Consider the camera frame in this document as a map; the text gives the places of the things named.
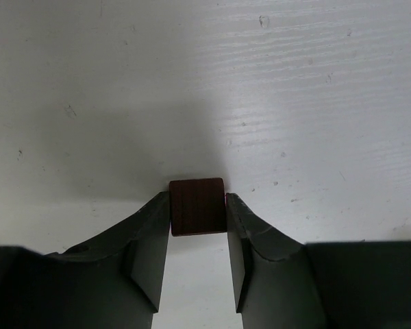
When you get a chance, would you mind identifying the dark brown wood block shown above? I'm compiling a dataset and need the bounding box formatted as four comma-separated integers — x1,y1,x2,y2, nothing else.
169,178,227,236

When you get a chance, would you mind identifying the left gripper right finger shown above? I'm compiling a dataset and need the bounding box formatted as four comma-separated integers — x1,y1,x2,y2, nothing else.
226,193,411,328

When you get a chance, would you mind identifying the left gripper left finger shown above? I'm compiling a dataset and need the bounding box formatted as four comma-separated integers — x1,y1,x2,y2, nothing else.
0,192,170,328

